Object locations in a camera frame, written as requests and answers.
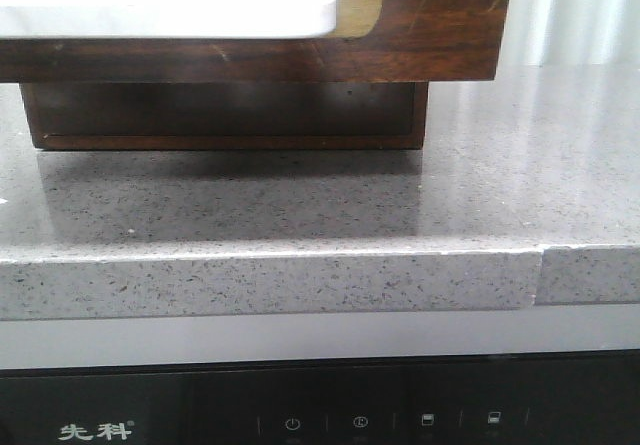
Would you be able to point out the dark wooden drawer cabinet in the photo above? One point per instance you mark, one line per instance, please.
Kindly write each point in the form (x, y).
(410, 140)

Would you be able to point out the white drawer label plate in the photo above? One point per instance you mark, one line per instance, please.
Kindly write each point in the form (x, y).
(182, 19)

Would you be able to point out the black appliance control panel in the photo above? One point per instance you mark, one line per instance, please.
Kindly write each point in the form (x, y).
(545, 398)

